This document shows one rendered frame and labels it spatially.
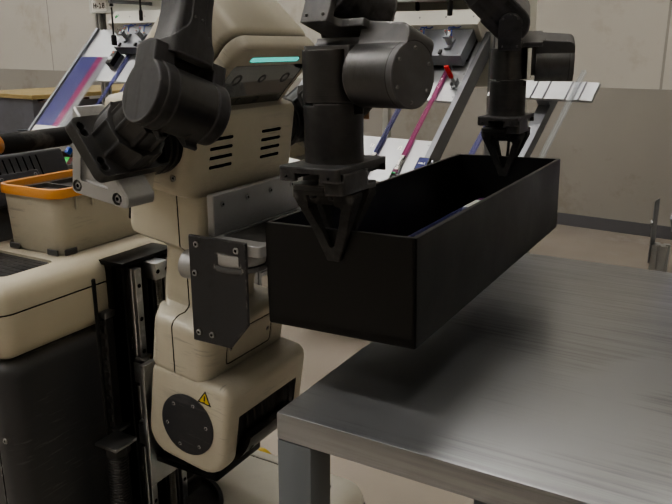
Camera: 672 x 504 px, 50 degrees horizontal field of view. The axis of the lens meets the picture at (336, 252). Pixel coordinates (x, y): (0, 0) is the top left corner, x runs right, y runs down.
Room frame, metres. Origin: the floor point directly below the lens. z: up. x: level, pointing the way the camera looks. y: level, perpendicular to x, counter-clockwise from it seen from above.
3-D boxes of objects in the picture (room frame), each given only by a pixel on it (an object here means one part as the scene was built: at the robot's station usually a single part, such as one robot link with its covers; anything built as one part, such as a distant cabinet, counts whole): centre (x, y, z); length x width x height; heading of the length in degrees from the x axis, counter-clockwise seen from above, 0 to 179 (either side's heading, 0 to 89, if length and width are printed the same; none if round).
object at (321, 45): (0.70, 0.00, 1.12); 0.07 x 0.06 x 0.07; 45
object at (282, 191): (1.09, 0.11, 0.84); 0.28 x 0.16 x 0.22; 150
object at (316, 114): (0.70, 0.00, 1.06); 0.10 x 0.07 x 0.07; 150
